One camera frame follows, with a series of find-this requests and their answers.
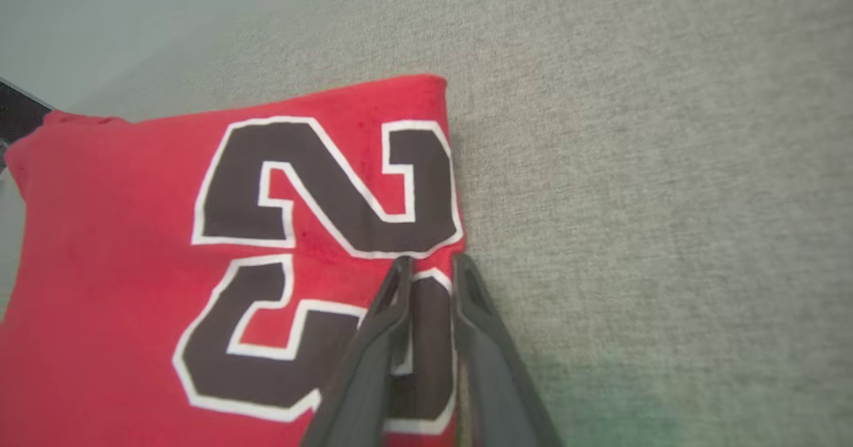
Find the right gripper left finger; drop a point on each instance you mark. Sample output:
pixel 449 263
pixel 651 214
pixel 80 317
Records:
pixel 366 367

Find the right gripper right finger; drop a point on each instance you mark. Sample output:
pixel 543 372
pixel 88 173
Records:
pixel 493 380

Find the red and white jersey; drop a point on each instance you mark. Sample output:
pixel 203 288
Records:
pixel 100 234

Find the grey fabric sofa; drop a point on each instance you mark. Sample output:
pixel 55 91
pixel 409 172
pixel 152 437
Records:
pixel 666 200

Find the dark mesh panel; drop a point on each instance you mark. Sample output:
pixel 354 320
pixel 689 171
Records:
pixel 16 117

